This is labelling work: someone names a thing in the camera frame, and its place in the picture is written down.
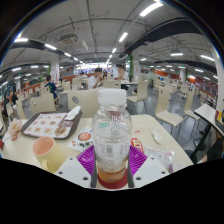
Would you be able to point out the clear plastic tea bottle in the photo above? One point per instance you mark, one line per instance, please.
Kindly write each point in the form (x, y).
(111, 133)

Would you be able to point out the white paper napkin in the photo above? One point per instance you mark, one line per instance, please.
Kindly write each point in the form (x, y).
(72, 113)

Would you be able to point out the dark brown food tray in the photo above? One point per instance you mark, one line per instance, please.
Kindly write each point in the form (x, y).
(28, 122)

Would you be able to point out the brown food in wrapper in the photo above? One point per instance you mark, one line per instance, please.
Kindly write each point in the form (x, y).
(60, 130)

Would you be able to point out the person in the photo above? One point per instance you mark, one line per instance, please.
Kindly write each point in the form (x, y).
(121, 74)
(95, 80)
(216, 150)
(50, 87)
(10, 100)

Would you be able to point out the colourful printed flyer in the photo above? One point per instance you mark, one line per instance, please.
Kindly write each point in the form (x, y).
(81, 138)

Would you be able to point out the white neighbouring table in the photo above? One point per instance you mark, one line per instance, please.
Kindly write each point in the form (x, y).
(207, 113)

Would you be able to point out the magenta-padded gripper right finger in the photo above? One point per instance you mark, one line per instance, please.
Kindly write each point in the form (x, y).
(137, 159)

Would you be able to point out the ceiling strip lights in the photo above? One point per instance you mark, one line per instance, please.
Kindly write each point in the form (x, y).
(123, 36)

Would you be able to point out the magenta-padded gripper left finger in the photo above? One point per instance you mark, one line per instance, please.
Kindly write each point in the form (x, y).
(86, 159)

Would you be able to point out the beige canteen chairs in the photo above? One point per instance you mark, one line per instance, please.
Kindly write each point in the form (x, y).
(85, 100)

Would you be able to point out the red sauce packet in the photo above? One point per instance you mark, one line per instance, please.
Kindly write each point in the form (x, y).
(137, 145)

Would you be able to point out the printed paper tray liner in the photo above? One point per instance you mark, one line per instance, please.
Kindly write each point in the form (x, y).
(43, 125)

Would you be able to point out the ceiling air conditioner unit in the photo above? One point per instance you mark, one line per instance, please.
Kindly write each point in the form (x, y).
(69, 39)

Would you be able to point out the clear plastic wrapper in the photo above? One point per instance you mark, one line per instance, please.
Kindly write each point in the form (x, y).
(160, 158)

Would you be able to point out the small red carton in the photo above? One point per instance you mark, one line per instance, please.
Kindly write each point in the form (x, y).
(1, 144)

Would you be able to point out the clear plastic food bag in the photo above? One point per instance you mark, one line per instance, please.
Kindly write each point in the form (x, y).
(15, 128)

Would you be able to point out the small white paper packet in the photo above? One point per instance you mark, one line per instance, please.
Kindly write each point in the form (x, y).
(156, 136)

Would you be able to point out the pale yellow mug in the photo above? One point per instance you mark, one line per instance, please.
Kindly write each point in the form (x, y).
(50, 155)

